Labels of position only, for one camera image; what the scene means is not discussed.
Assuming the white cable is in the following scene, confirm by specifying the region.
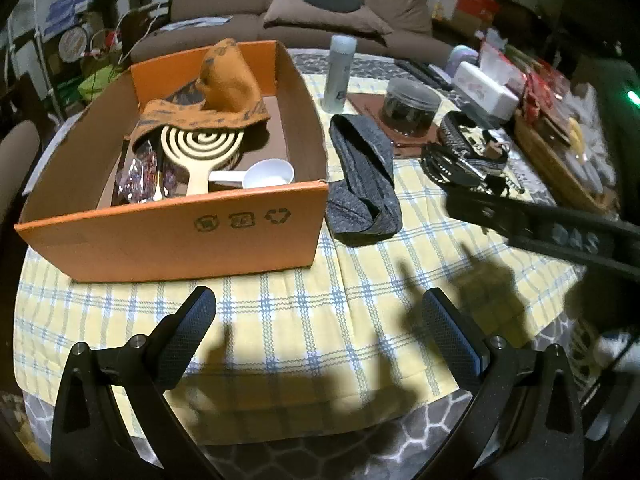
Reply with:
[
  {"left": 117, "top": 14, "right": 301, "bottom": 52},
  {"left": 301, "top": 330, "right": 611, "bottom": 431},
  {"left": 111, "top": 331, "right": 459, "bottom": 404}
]
[{"left": 117, "top": 2, "right": 166, "bottom": 61}]

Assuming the round white disc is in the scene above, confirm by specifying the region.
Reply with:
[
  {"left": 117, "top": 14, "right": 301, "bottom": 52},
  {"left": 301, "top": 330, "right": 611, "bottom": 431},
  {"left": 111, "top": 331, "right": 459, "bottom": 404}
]
[{"left": 59, "top": 25, "right": 93, "bottom": 58}]

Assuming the black remote with coloured buttons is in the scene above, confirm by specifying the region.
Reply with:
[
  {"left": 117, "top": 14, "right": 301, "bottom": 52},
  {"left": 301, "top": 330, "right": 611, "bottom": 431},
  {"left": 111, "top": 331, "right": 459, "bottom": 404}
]
[{"left": 417, "top": 62, "right": 455, "bottom": 92}]

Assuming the lilac round container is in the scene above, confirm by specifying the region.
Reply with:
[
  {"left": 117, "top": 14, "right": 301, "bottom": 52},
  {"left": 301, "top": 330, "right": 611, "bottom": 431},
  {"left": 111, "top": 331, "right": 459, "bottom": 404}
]
[{"left": 449, "top": 45, "right": 481, "bottom": 75}]

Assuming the white paper sheet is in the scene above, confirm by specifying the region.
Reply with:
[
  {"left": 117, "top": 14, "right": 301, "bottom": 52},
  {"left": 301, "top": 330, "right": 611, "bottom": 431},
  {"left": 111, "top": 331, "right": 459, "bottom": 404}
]
[{"left": 165, "top": 16, "right": 231, "bottom": 31}]

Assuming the white tissue box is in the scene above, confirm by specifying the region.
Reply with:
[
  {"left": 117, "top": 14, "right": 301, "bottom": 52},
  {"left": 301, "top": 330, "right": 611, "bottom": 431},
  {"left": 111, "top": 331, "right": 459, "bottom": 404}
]
[{"left": 452, "top": 61, "right": 521, "bottom": 123}]

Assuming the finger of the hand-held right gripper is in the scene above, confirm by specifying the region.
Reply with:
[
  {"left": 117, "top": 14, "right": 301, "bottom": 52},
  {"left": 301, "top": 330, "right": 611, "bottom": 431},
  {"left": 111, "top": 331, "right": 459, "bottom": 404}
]
[{"left": 444, "top": 187, "right": 523, "bottom": 247}]

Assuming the white measuring scoop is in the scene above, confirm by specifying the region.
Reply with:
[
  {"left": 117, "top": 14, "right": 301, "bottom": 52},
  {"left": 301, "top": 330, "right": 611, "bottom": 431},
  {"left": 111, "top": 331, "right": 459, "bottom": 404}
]
[{"left": 209, "top": 159, "right": 297, "bottom": 188}]

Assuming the shiny wrapped packet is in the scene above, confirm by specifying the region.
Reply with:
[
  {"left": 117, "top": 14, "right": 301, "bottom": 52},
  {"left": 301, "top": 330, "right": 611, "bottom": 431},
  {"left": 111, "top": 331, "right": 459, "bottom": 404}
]
[{"left": 114, "top": 139, "right": 176, "bottom": 205}]

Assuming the red snack packet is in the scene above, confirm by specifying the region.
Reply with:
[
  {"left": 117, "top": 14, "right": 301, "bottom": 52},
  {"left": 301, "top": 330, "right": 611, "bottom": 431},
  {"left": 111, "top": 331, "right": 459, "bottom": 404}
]
[{"left": 520, "top": 70, "right": 571, "bottom": 128}]

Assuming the patterned woven strap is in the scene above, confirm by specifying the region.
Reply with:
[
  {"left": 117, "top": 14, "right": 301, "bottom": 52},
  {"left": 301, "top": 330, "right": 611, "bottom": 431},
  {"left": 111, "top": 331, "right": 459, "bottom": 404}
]
[{"left": 437, "top": 111, "right": 511, "bottom": 177}]

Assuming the red cardboard box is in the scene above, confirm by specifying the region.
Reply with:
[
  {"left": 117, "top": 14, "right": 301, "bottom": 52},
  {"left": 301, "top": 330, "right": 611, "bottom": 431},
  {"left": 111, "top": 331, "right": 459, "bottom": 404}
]
[{"left": 457, "top": 0, "right": 501, "bottom": 20}]

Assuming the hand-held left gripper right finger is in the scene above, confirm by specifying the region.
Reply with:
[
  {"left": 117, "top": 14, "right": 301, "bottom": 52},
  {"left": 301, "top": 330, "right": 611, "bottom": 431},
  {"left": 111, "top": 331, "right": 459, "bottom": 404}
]
[{"left": 415, "top": 287, "right": 586, "bottom": 480}]

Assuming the grey bottle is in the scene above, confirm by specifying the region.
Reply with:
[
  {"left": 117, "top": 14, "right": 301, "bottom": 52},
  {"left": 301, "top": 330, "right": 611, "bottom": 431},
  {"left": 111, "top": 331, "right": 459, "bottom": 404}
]
[{"left": 320, "top": 35, "right": 357, "bottom": 115}]

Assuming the white knit cloth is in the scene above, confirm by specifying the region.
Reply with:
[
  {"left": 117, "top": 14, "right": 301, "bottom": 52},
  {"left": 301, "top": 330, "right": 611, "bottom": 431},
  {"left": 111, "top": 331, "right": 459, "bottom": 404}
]
[{"left": 592, "top": 330, "right": 636, "bottom": 366}]

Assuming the green cloth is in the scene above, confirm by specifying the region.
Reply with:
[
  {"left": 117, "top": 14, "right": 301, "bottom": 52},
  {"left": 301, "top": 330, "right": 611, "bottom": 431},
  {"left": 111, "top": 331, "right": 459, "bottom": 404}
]
[{"left": 77, "top": 67, "right": 123, "bottom": 103}]

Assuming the yellow plaid cloth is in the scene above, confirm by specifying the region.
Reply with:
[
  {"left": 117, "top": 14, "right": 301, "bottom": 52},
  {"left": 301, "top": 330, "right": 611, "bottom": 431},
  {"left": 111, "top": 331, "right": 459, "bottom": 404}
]
[{"left": 12, "top": 67, "right": 586, "bottom": 441}]

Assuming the plain black remote control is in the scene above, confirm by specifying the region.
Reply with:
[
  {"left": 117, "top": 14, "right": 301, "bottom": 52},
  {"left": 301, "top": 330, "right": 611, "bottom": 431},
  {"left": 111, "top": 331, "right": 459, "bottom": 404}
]
[{"left": 395, "top": 59, "right": 441, "bottom": 88}]

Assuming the flat brown pillow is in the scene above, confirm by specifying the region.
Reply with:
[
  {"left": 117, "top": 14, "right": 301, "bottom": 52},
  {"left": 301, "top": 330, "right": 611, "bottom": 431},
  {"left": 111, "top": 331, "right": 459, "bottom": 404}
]
[{"left": 262, "top": 0, "right": 393, "bottom": 36}]

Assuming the grey knit headband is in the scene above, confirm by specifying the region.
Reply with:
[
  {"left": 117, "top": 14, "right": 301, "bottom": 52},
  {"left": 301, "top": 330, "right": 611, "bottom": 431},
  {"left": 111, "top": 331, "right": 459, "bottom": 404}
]
[{"left": 326, "top": 114, "right": 403, "bottom": 235}]

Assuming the clear jar with dark contents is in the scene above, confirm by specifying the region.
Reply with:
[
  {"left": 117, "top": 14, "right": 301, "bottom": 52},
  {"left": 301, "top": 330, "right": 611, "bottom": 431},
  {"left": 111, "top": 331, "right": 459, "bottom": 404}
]
[{"left": 380, "top": 77, "right": 443, "bottom": 137}]

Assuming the blue and white box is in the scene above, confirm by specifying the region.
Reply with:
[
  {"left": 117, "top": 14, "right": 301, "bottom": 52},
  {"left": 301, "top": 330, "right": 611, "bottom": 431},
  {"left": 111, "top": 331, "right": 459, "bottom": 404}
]
[{"left": 45, "top": 0, "right": 88, "bottom": 36}]

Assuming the orange knit hat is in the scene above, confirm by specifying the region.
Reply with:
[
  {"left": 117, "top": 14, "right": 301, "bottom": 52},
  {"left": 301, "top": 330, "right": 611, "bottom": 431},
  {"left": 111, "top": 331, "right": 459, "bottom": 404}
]
[{"left": 131, "top": 37, "right": 271, "bottom": 141}]

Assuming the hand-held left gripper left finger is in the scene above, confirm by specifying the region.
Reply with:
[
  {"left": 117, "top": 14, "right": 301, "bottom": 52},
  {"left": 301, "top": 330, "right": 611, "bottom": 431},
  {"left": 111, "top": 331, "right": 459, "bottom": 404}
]
[{"left": 50, "top": 286, "right": 226, "bottom": 480}]

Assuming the white metal rack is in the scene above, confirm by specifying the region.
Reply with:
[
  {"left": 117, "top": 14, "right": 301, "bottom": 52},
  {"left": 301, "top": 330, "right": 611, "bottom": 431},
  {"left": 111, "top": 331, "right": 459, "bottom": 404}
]
[{"left": 30, "top": 0, "right": 66, "bottom": 121}]

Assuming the clear plastic tissue pack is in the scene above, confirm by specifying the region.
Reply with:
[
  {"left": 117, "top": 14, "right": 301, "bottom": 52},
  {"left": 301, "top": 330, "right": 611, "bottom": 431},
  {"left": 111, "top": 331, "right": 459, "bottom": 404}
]
[{"left": 480, "top": 40, "right": 526, "bottom": 81}]

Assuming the orange cardboard box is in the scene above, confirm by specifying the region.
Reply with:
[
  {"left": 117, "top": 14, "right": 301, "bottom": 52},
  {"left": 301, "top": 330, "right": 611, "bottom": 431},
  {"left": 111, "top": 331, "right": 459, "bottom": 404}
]
[{"left": 14, "top": 40, "right": 331, "bottom": 283}]

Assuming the cream spiral hairbrush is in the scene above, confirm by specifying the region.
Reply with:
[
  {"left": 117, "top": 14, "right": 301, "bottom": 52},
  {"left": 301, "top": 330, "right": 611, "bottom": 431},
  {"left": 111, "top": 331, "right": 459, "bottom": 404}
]
[{"left": 160, "top": 122, "right": 246, "bottom": 197}]

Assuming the wicker basket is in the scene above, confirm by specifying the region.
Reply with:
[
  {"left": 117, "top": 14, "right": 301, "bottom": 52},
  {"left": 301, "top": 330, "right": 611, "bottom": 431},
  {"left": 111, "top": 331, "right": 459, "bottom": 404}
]
[{"left": 514, "top": 110, "right": 621, "bottom": 211}]

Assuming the brown chair back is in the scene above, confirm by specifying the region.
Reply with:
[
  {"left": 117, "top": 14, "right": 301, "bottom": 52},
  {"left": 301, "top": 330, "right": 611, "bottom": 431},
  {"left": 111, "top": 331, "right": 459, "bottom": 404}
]
[{"left": 0, "top": 120, "right": 41, "bottom": 221}]

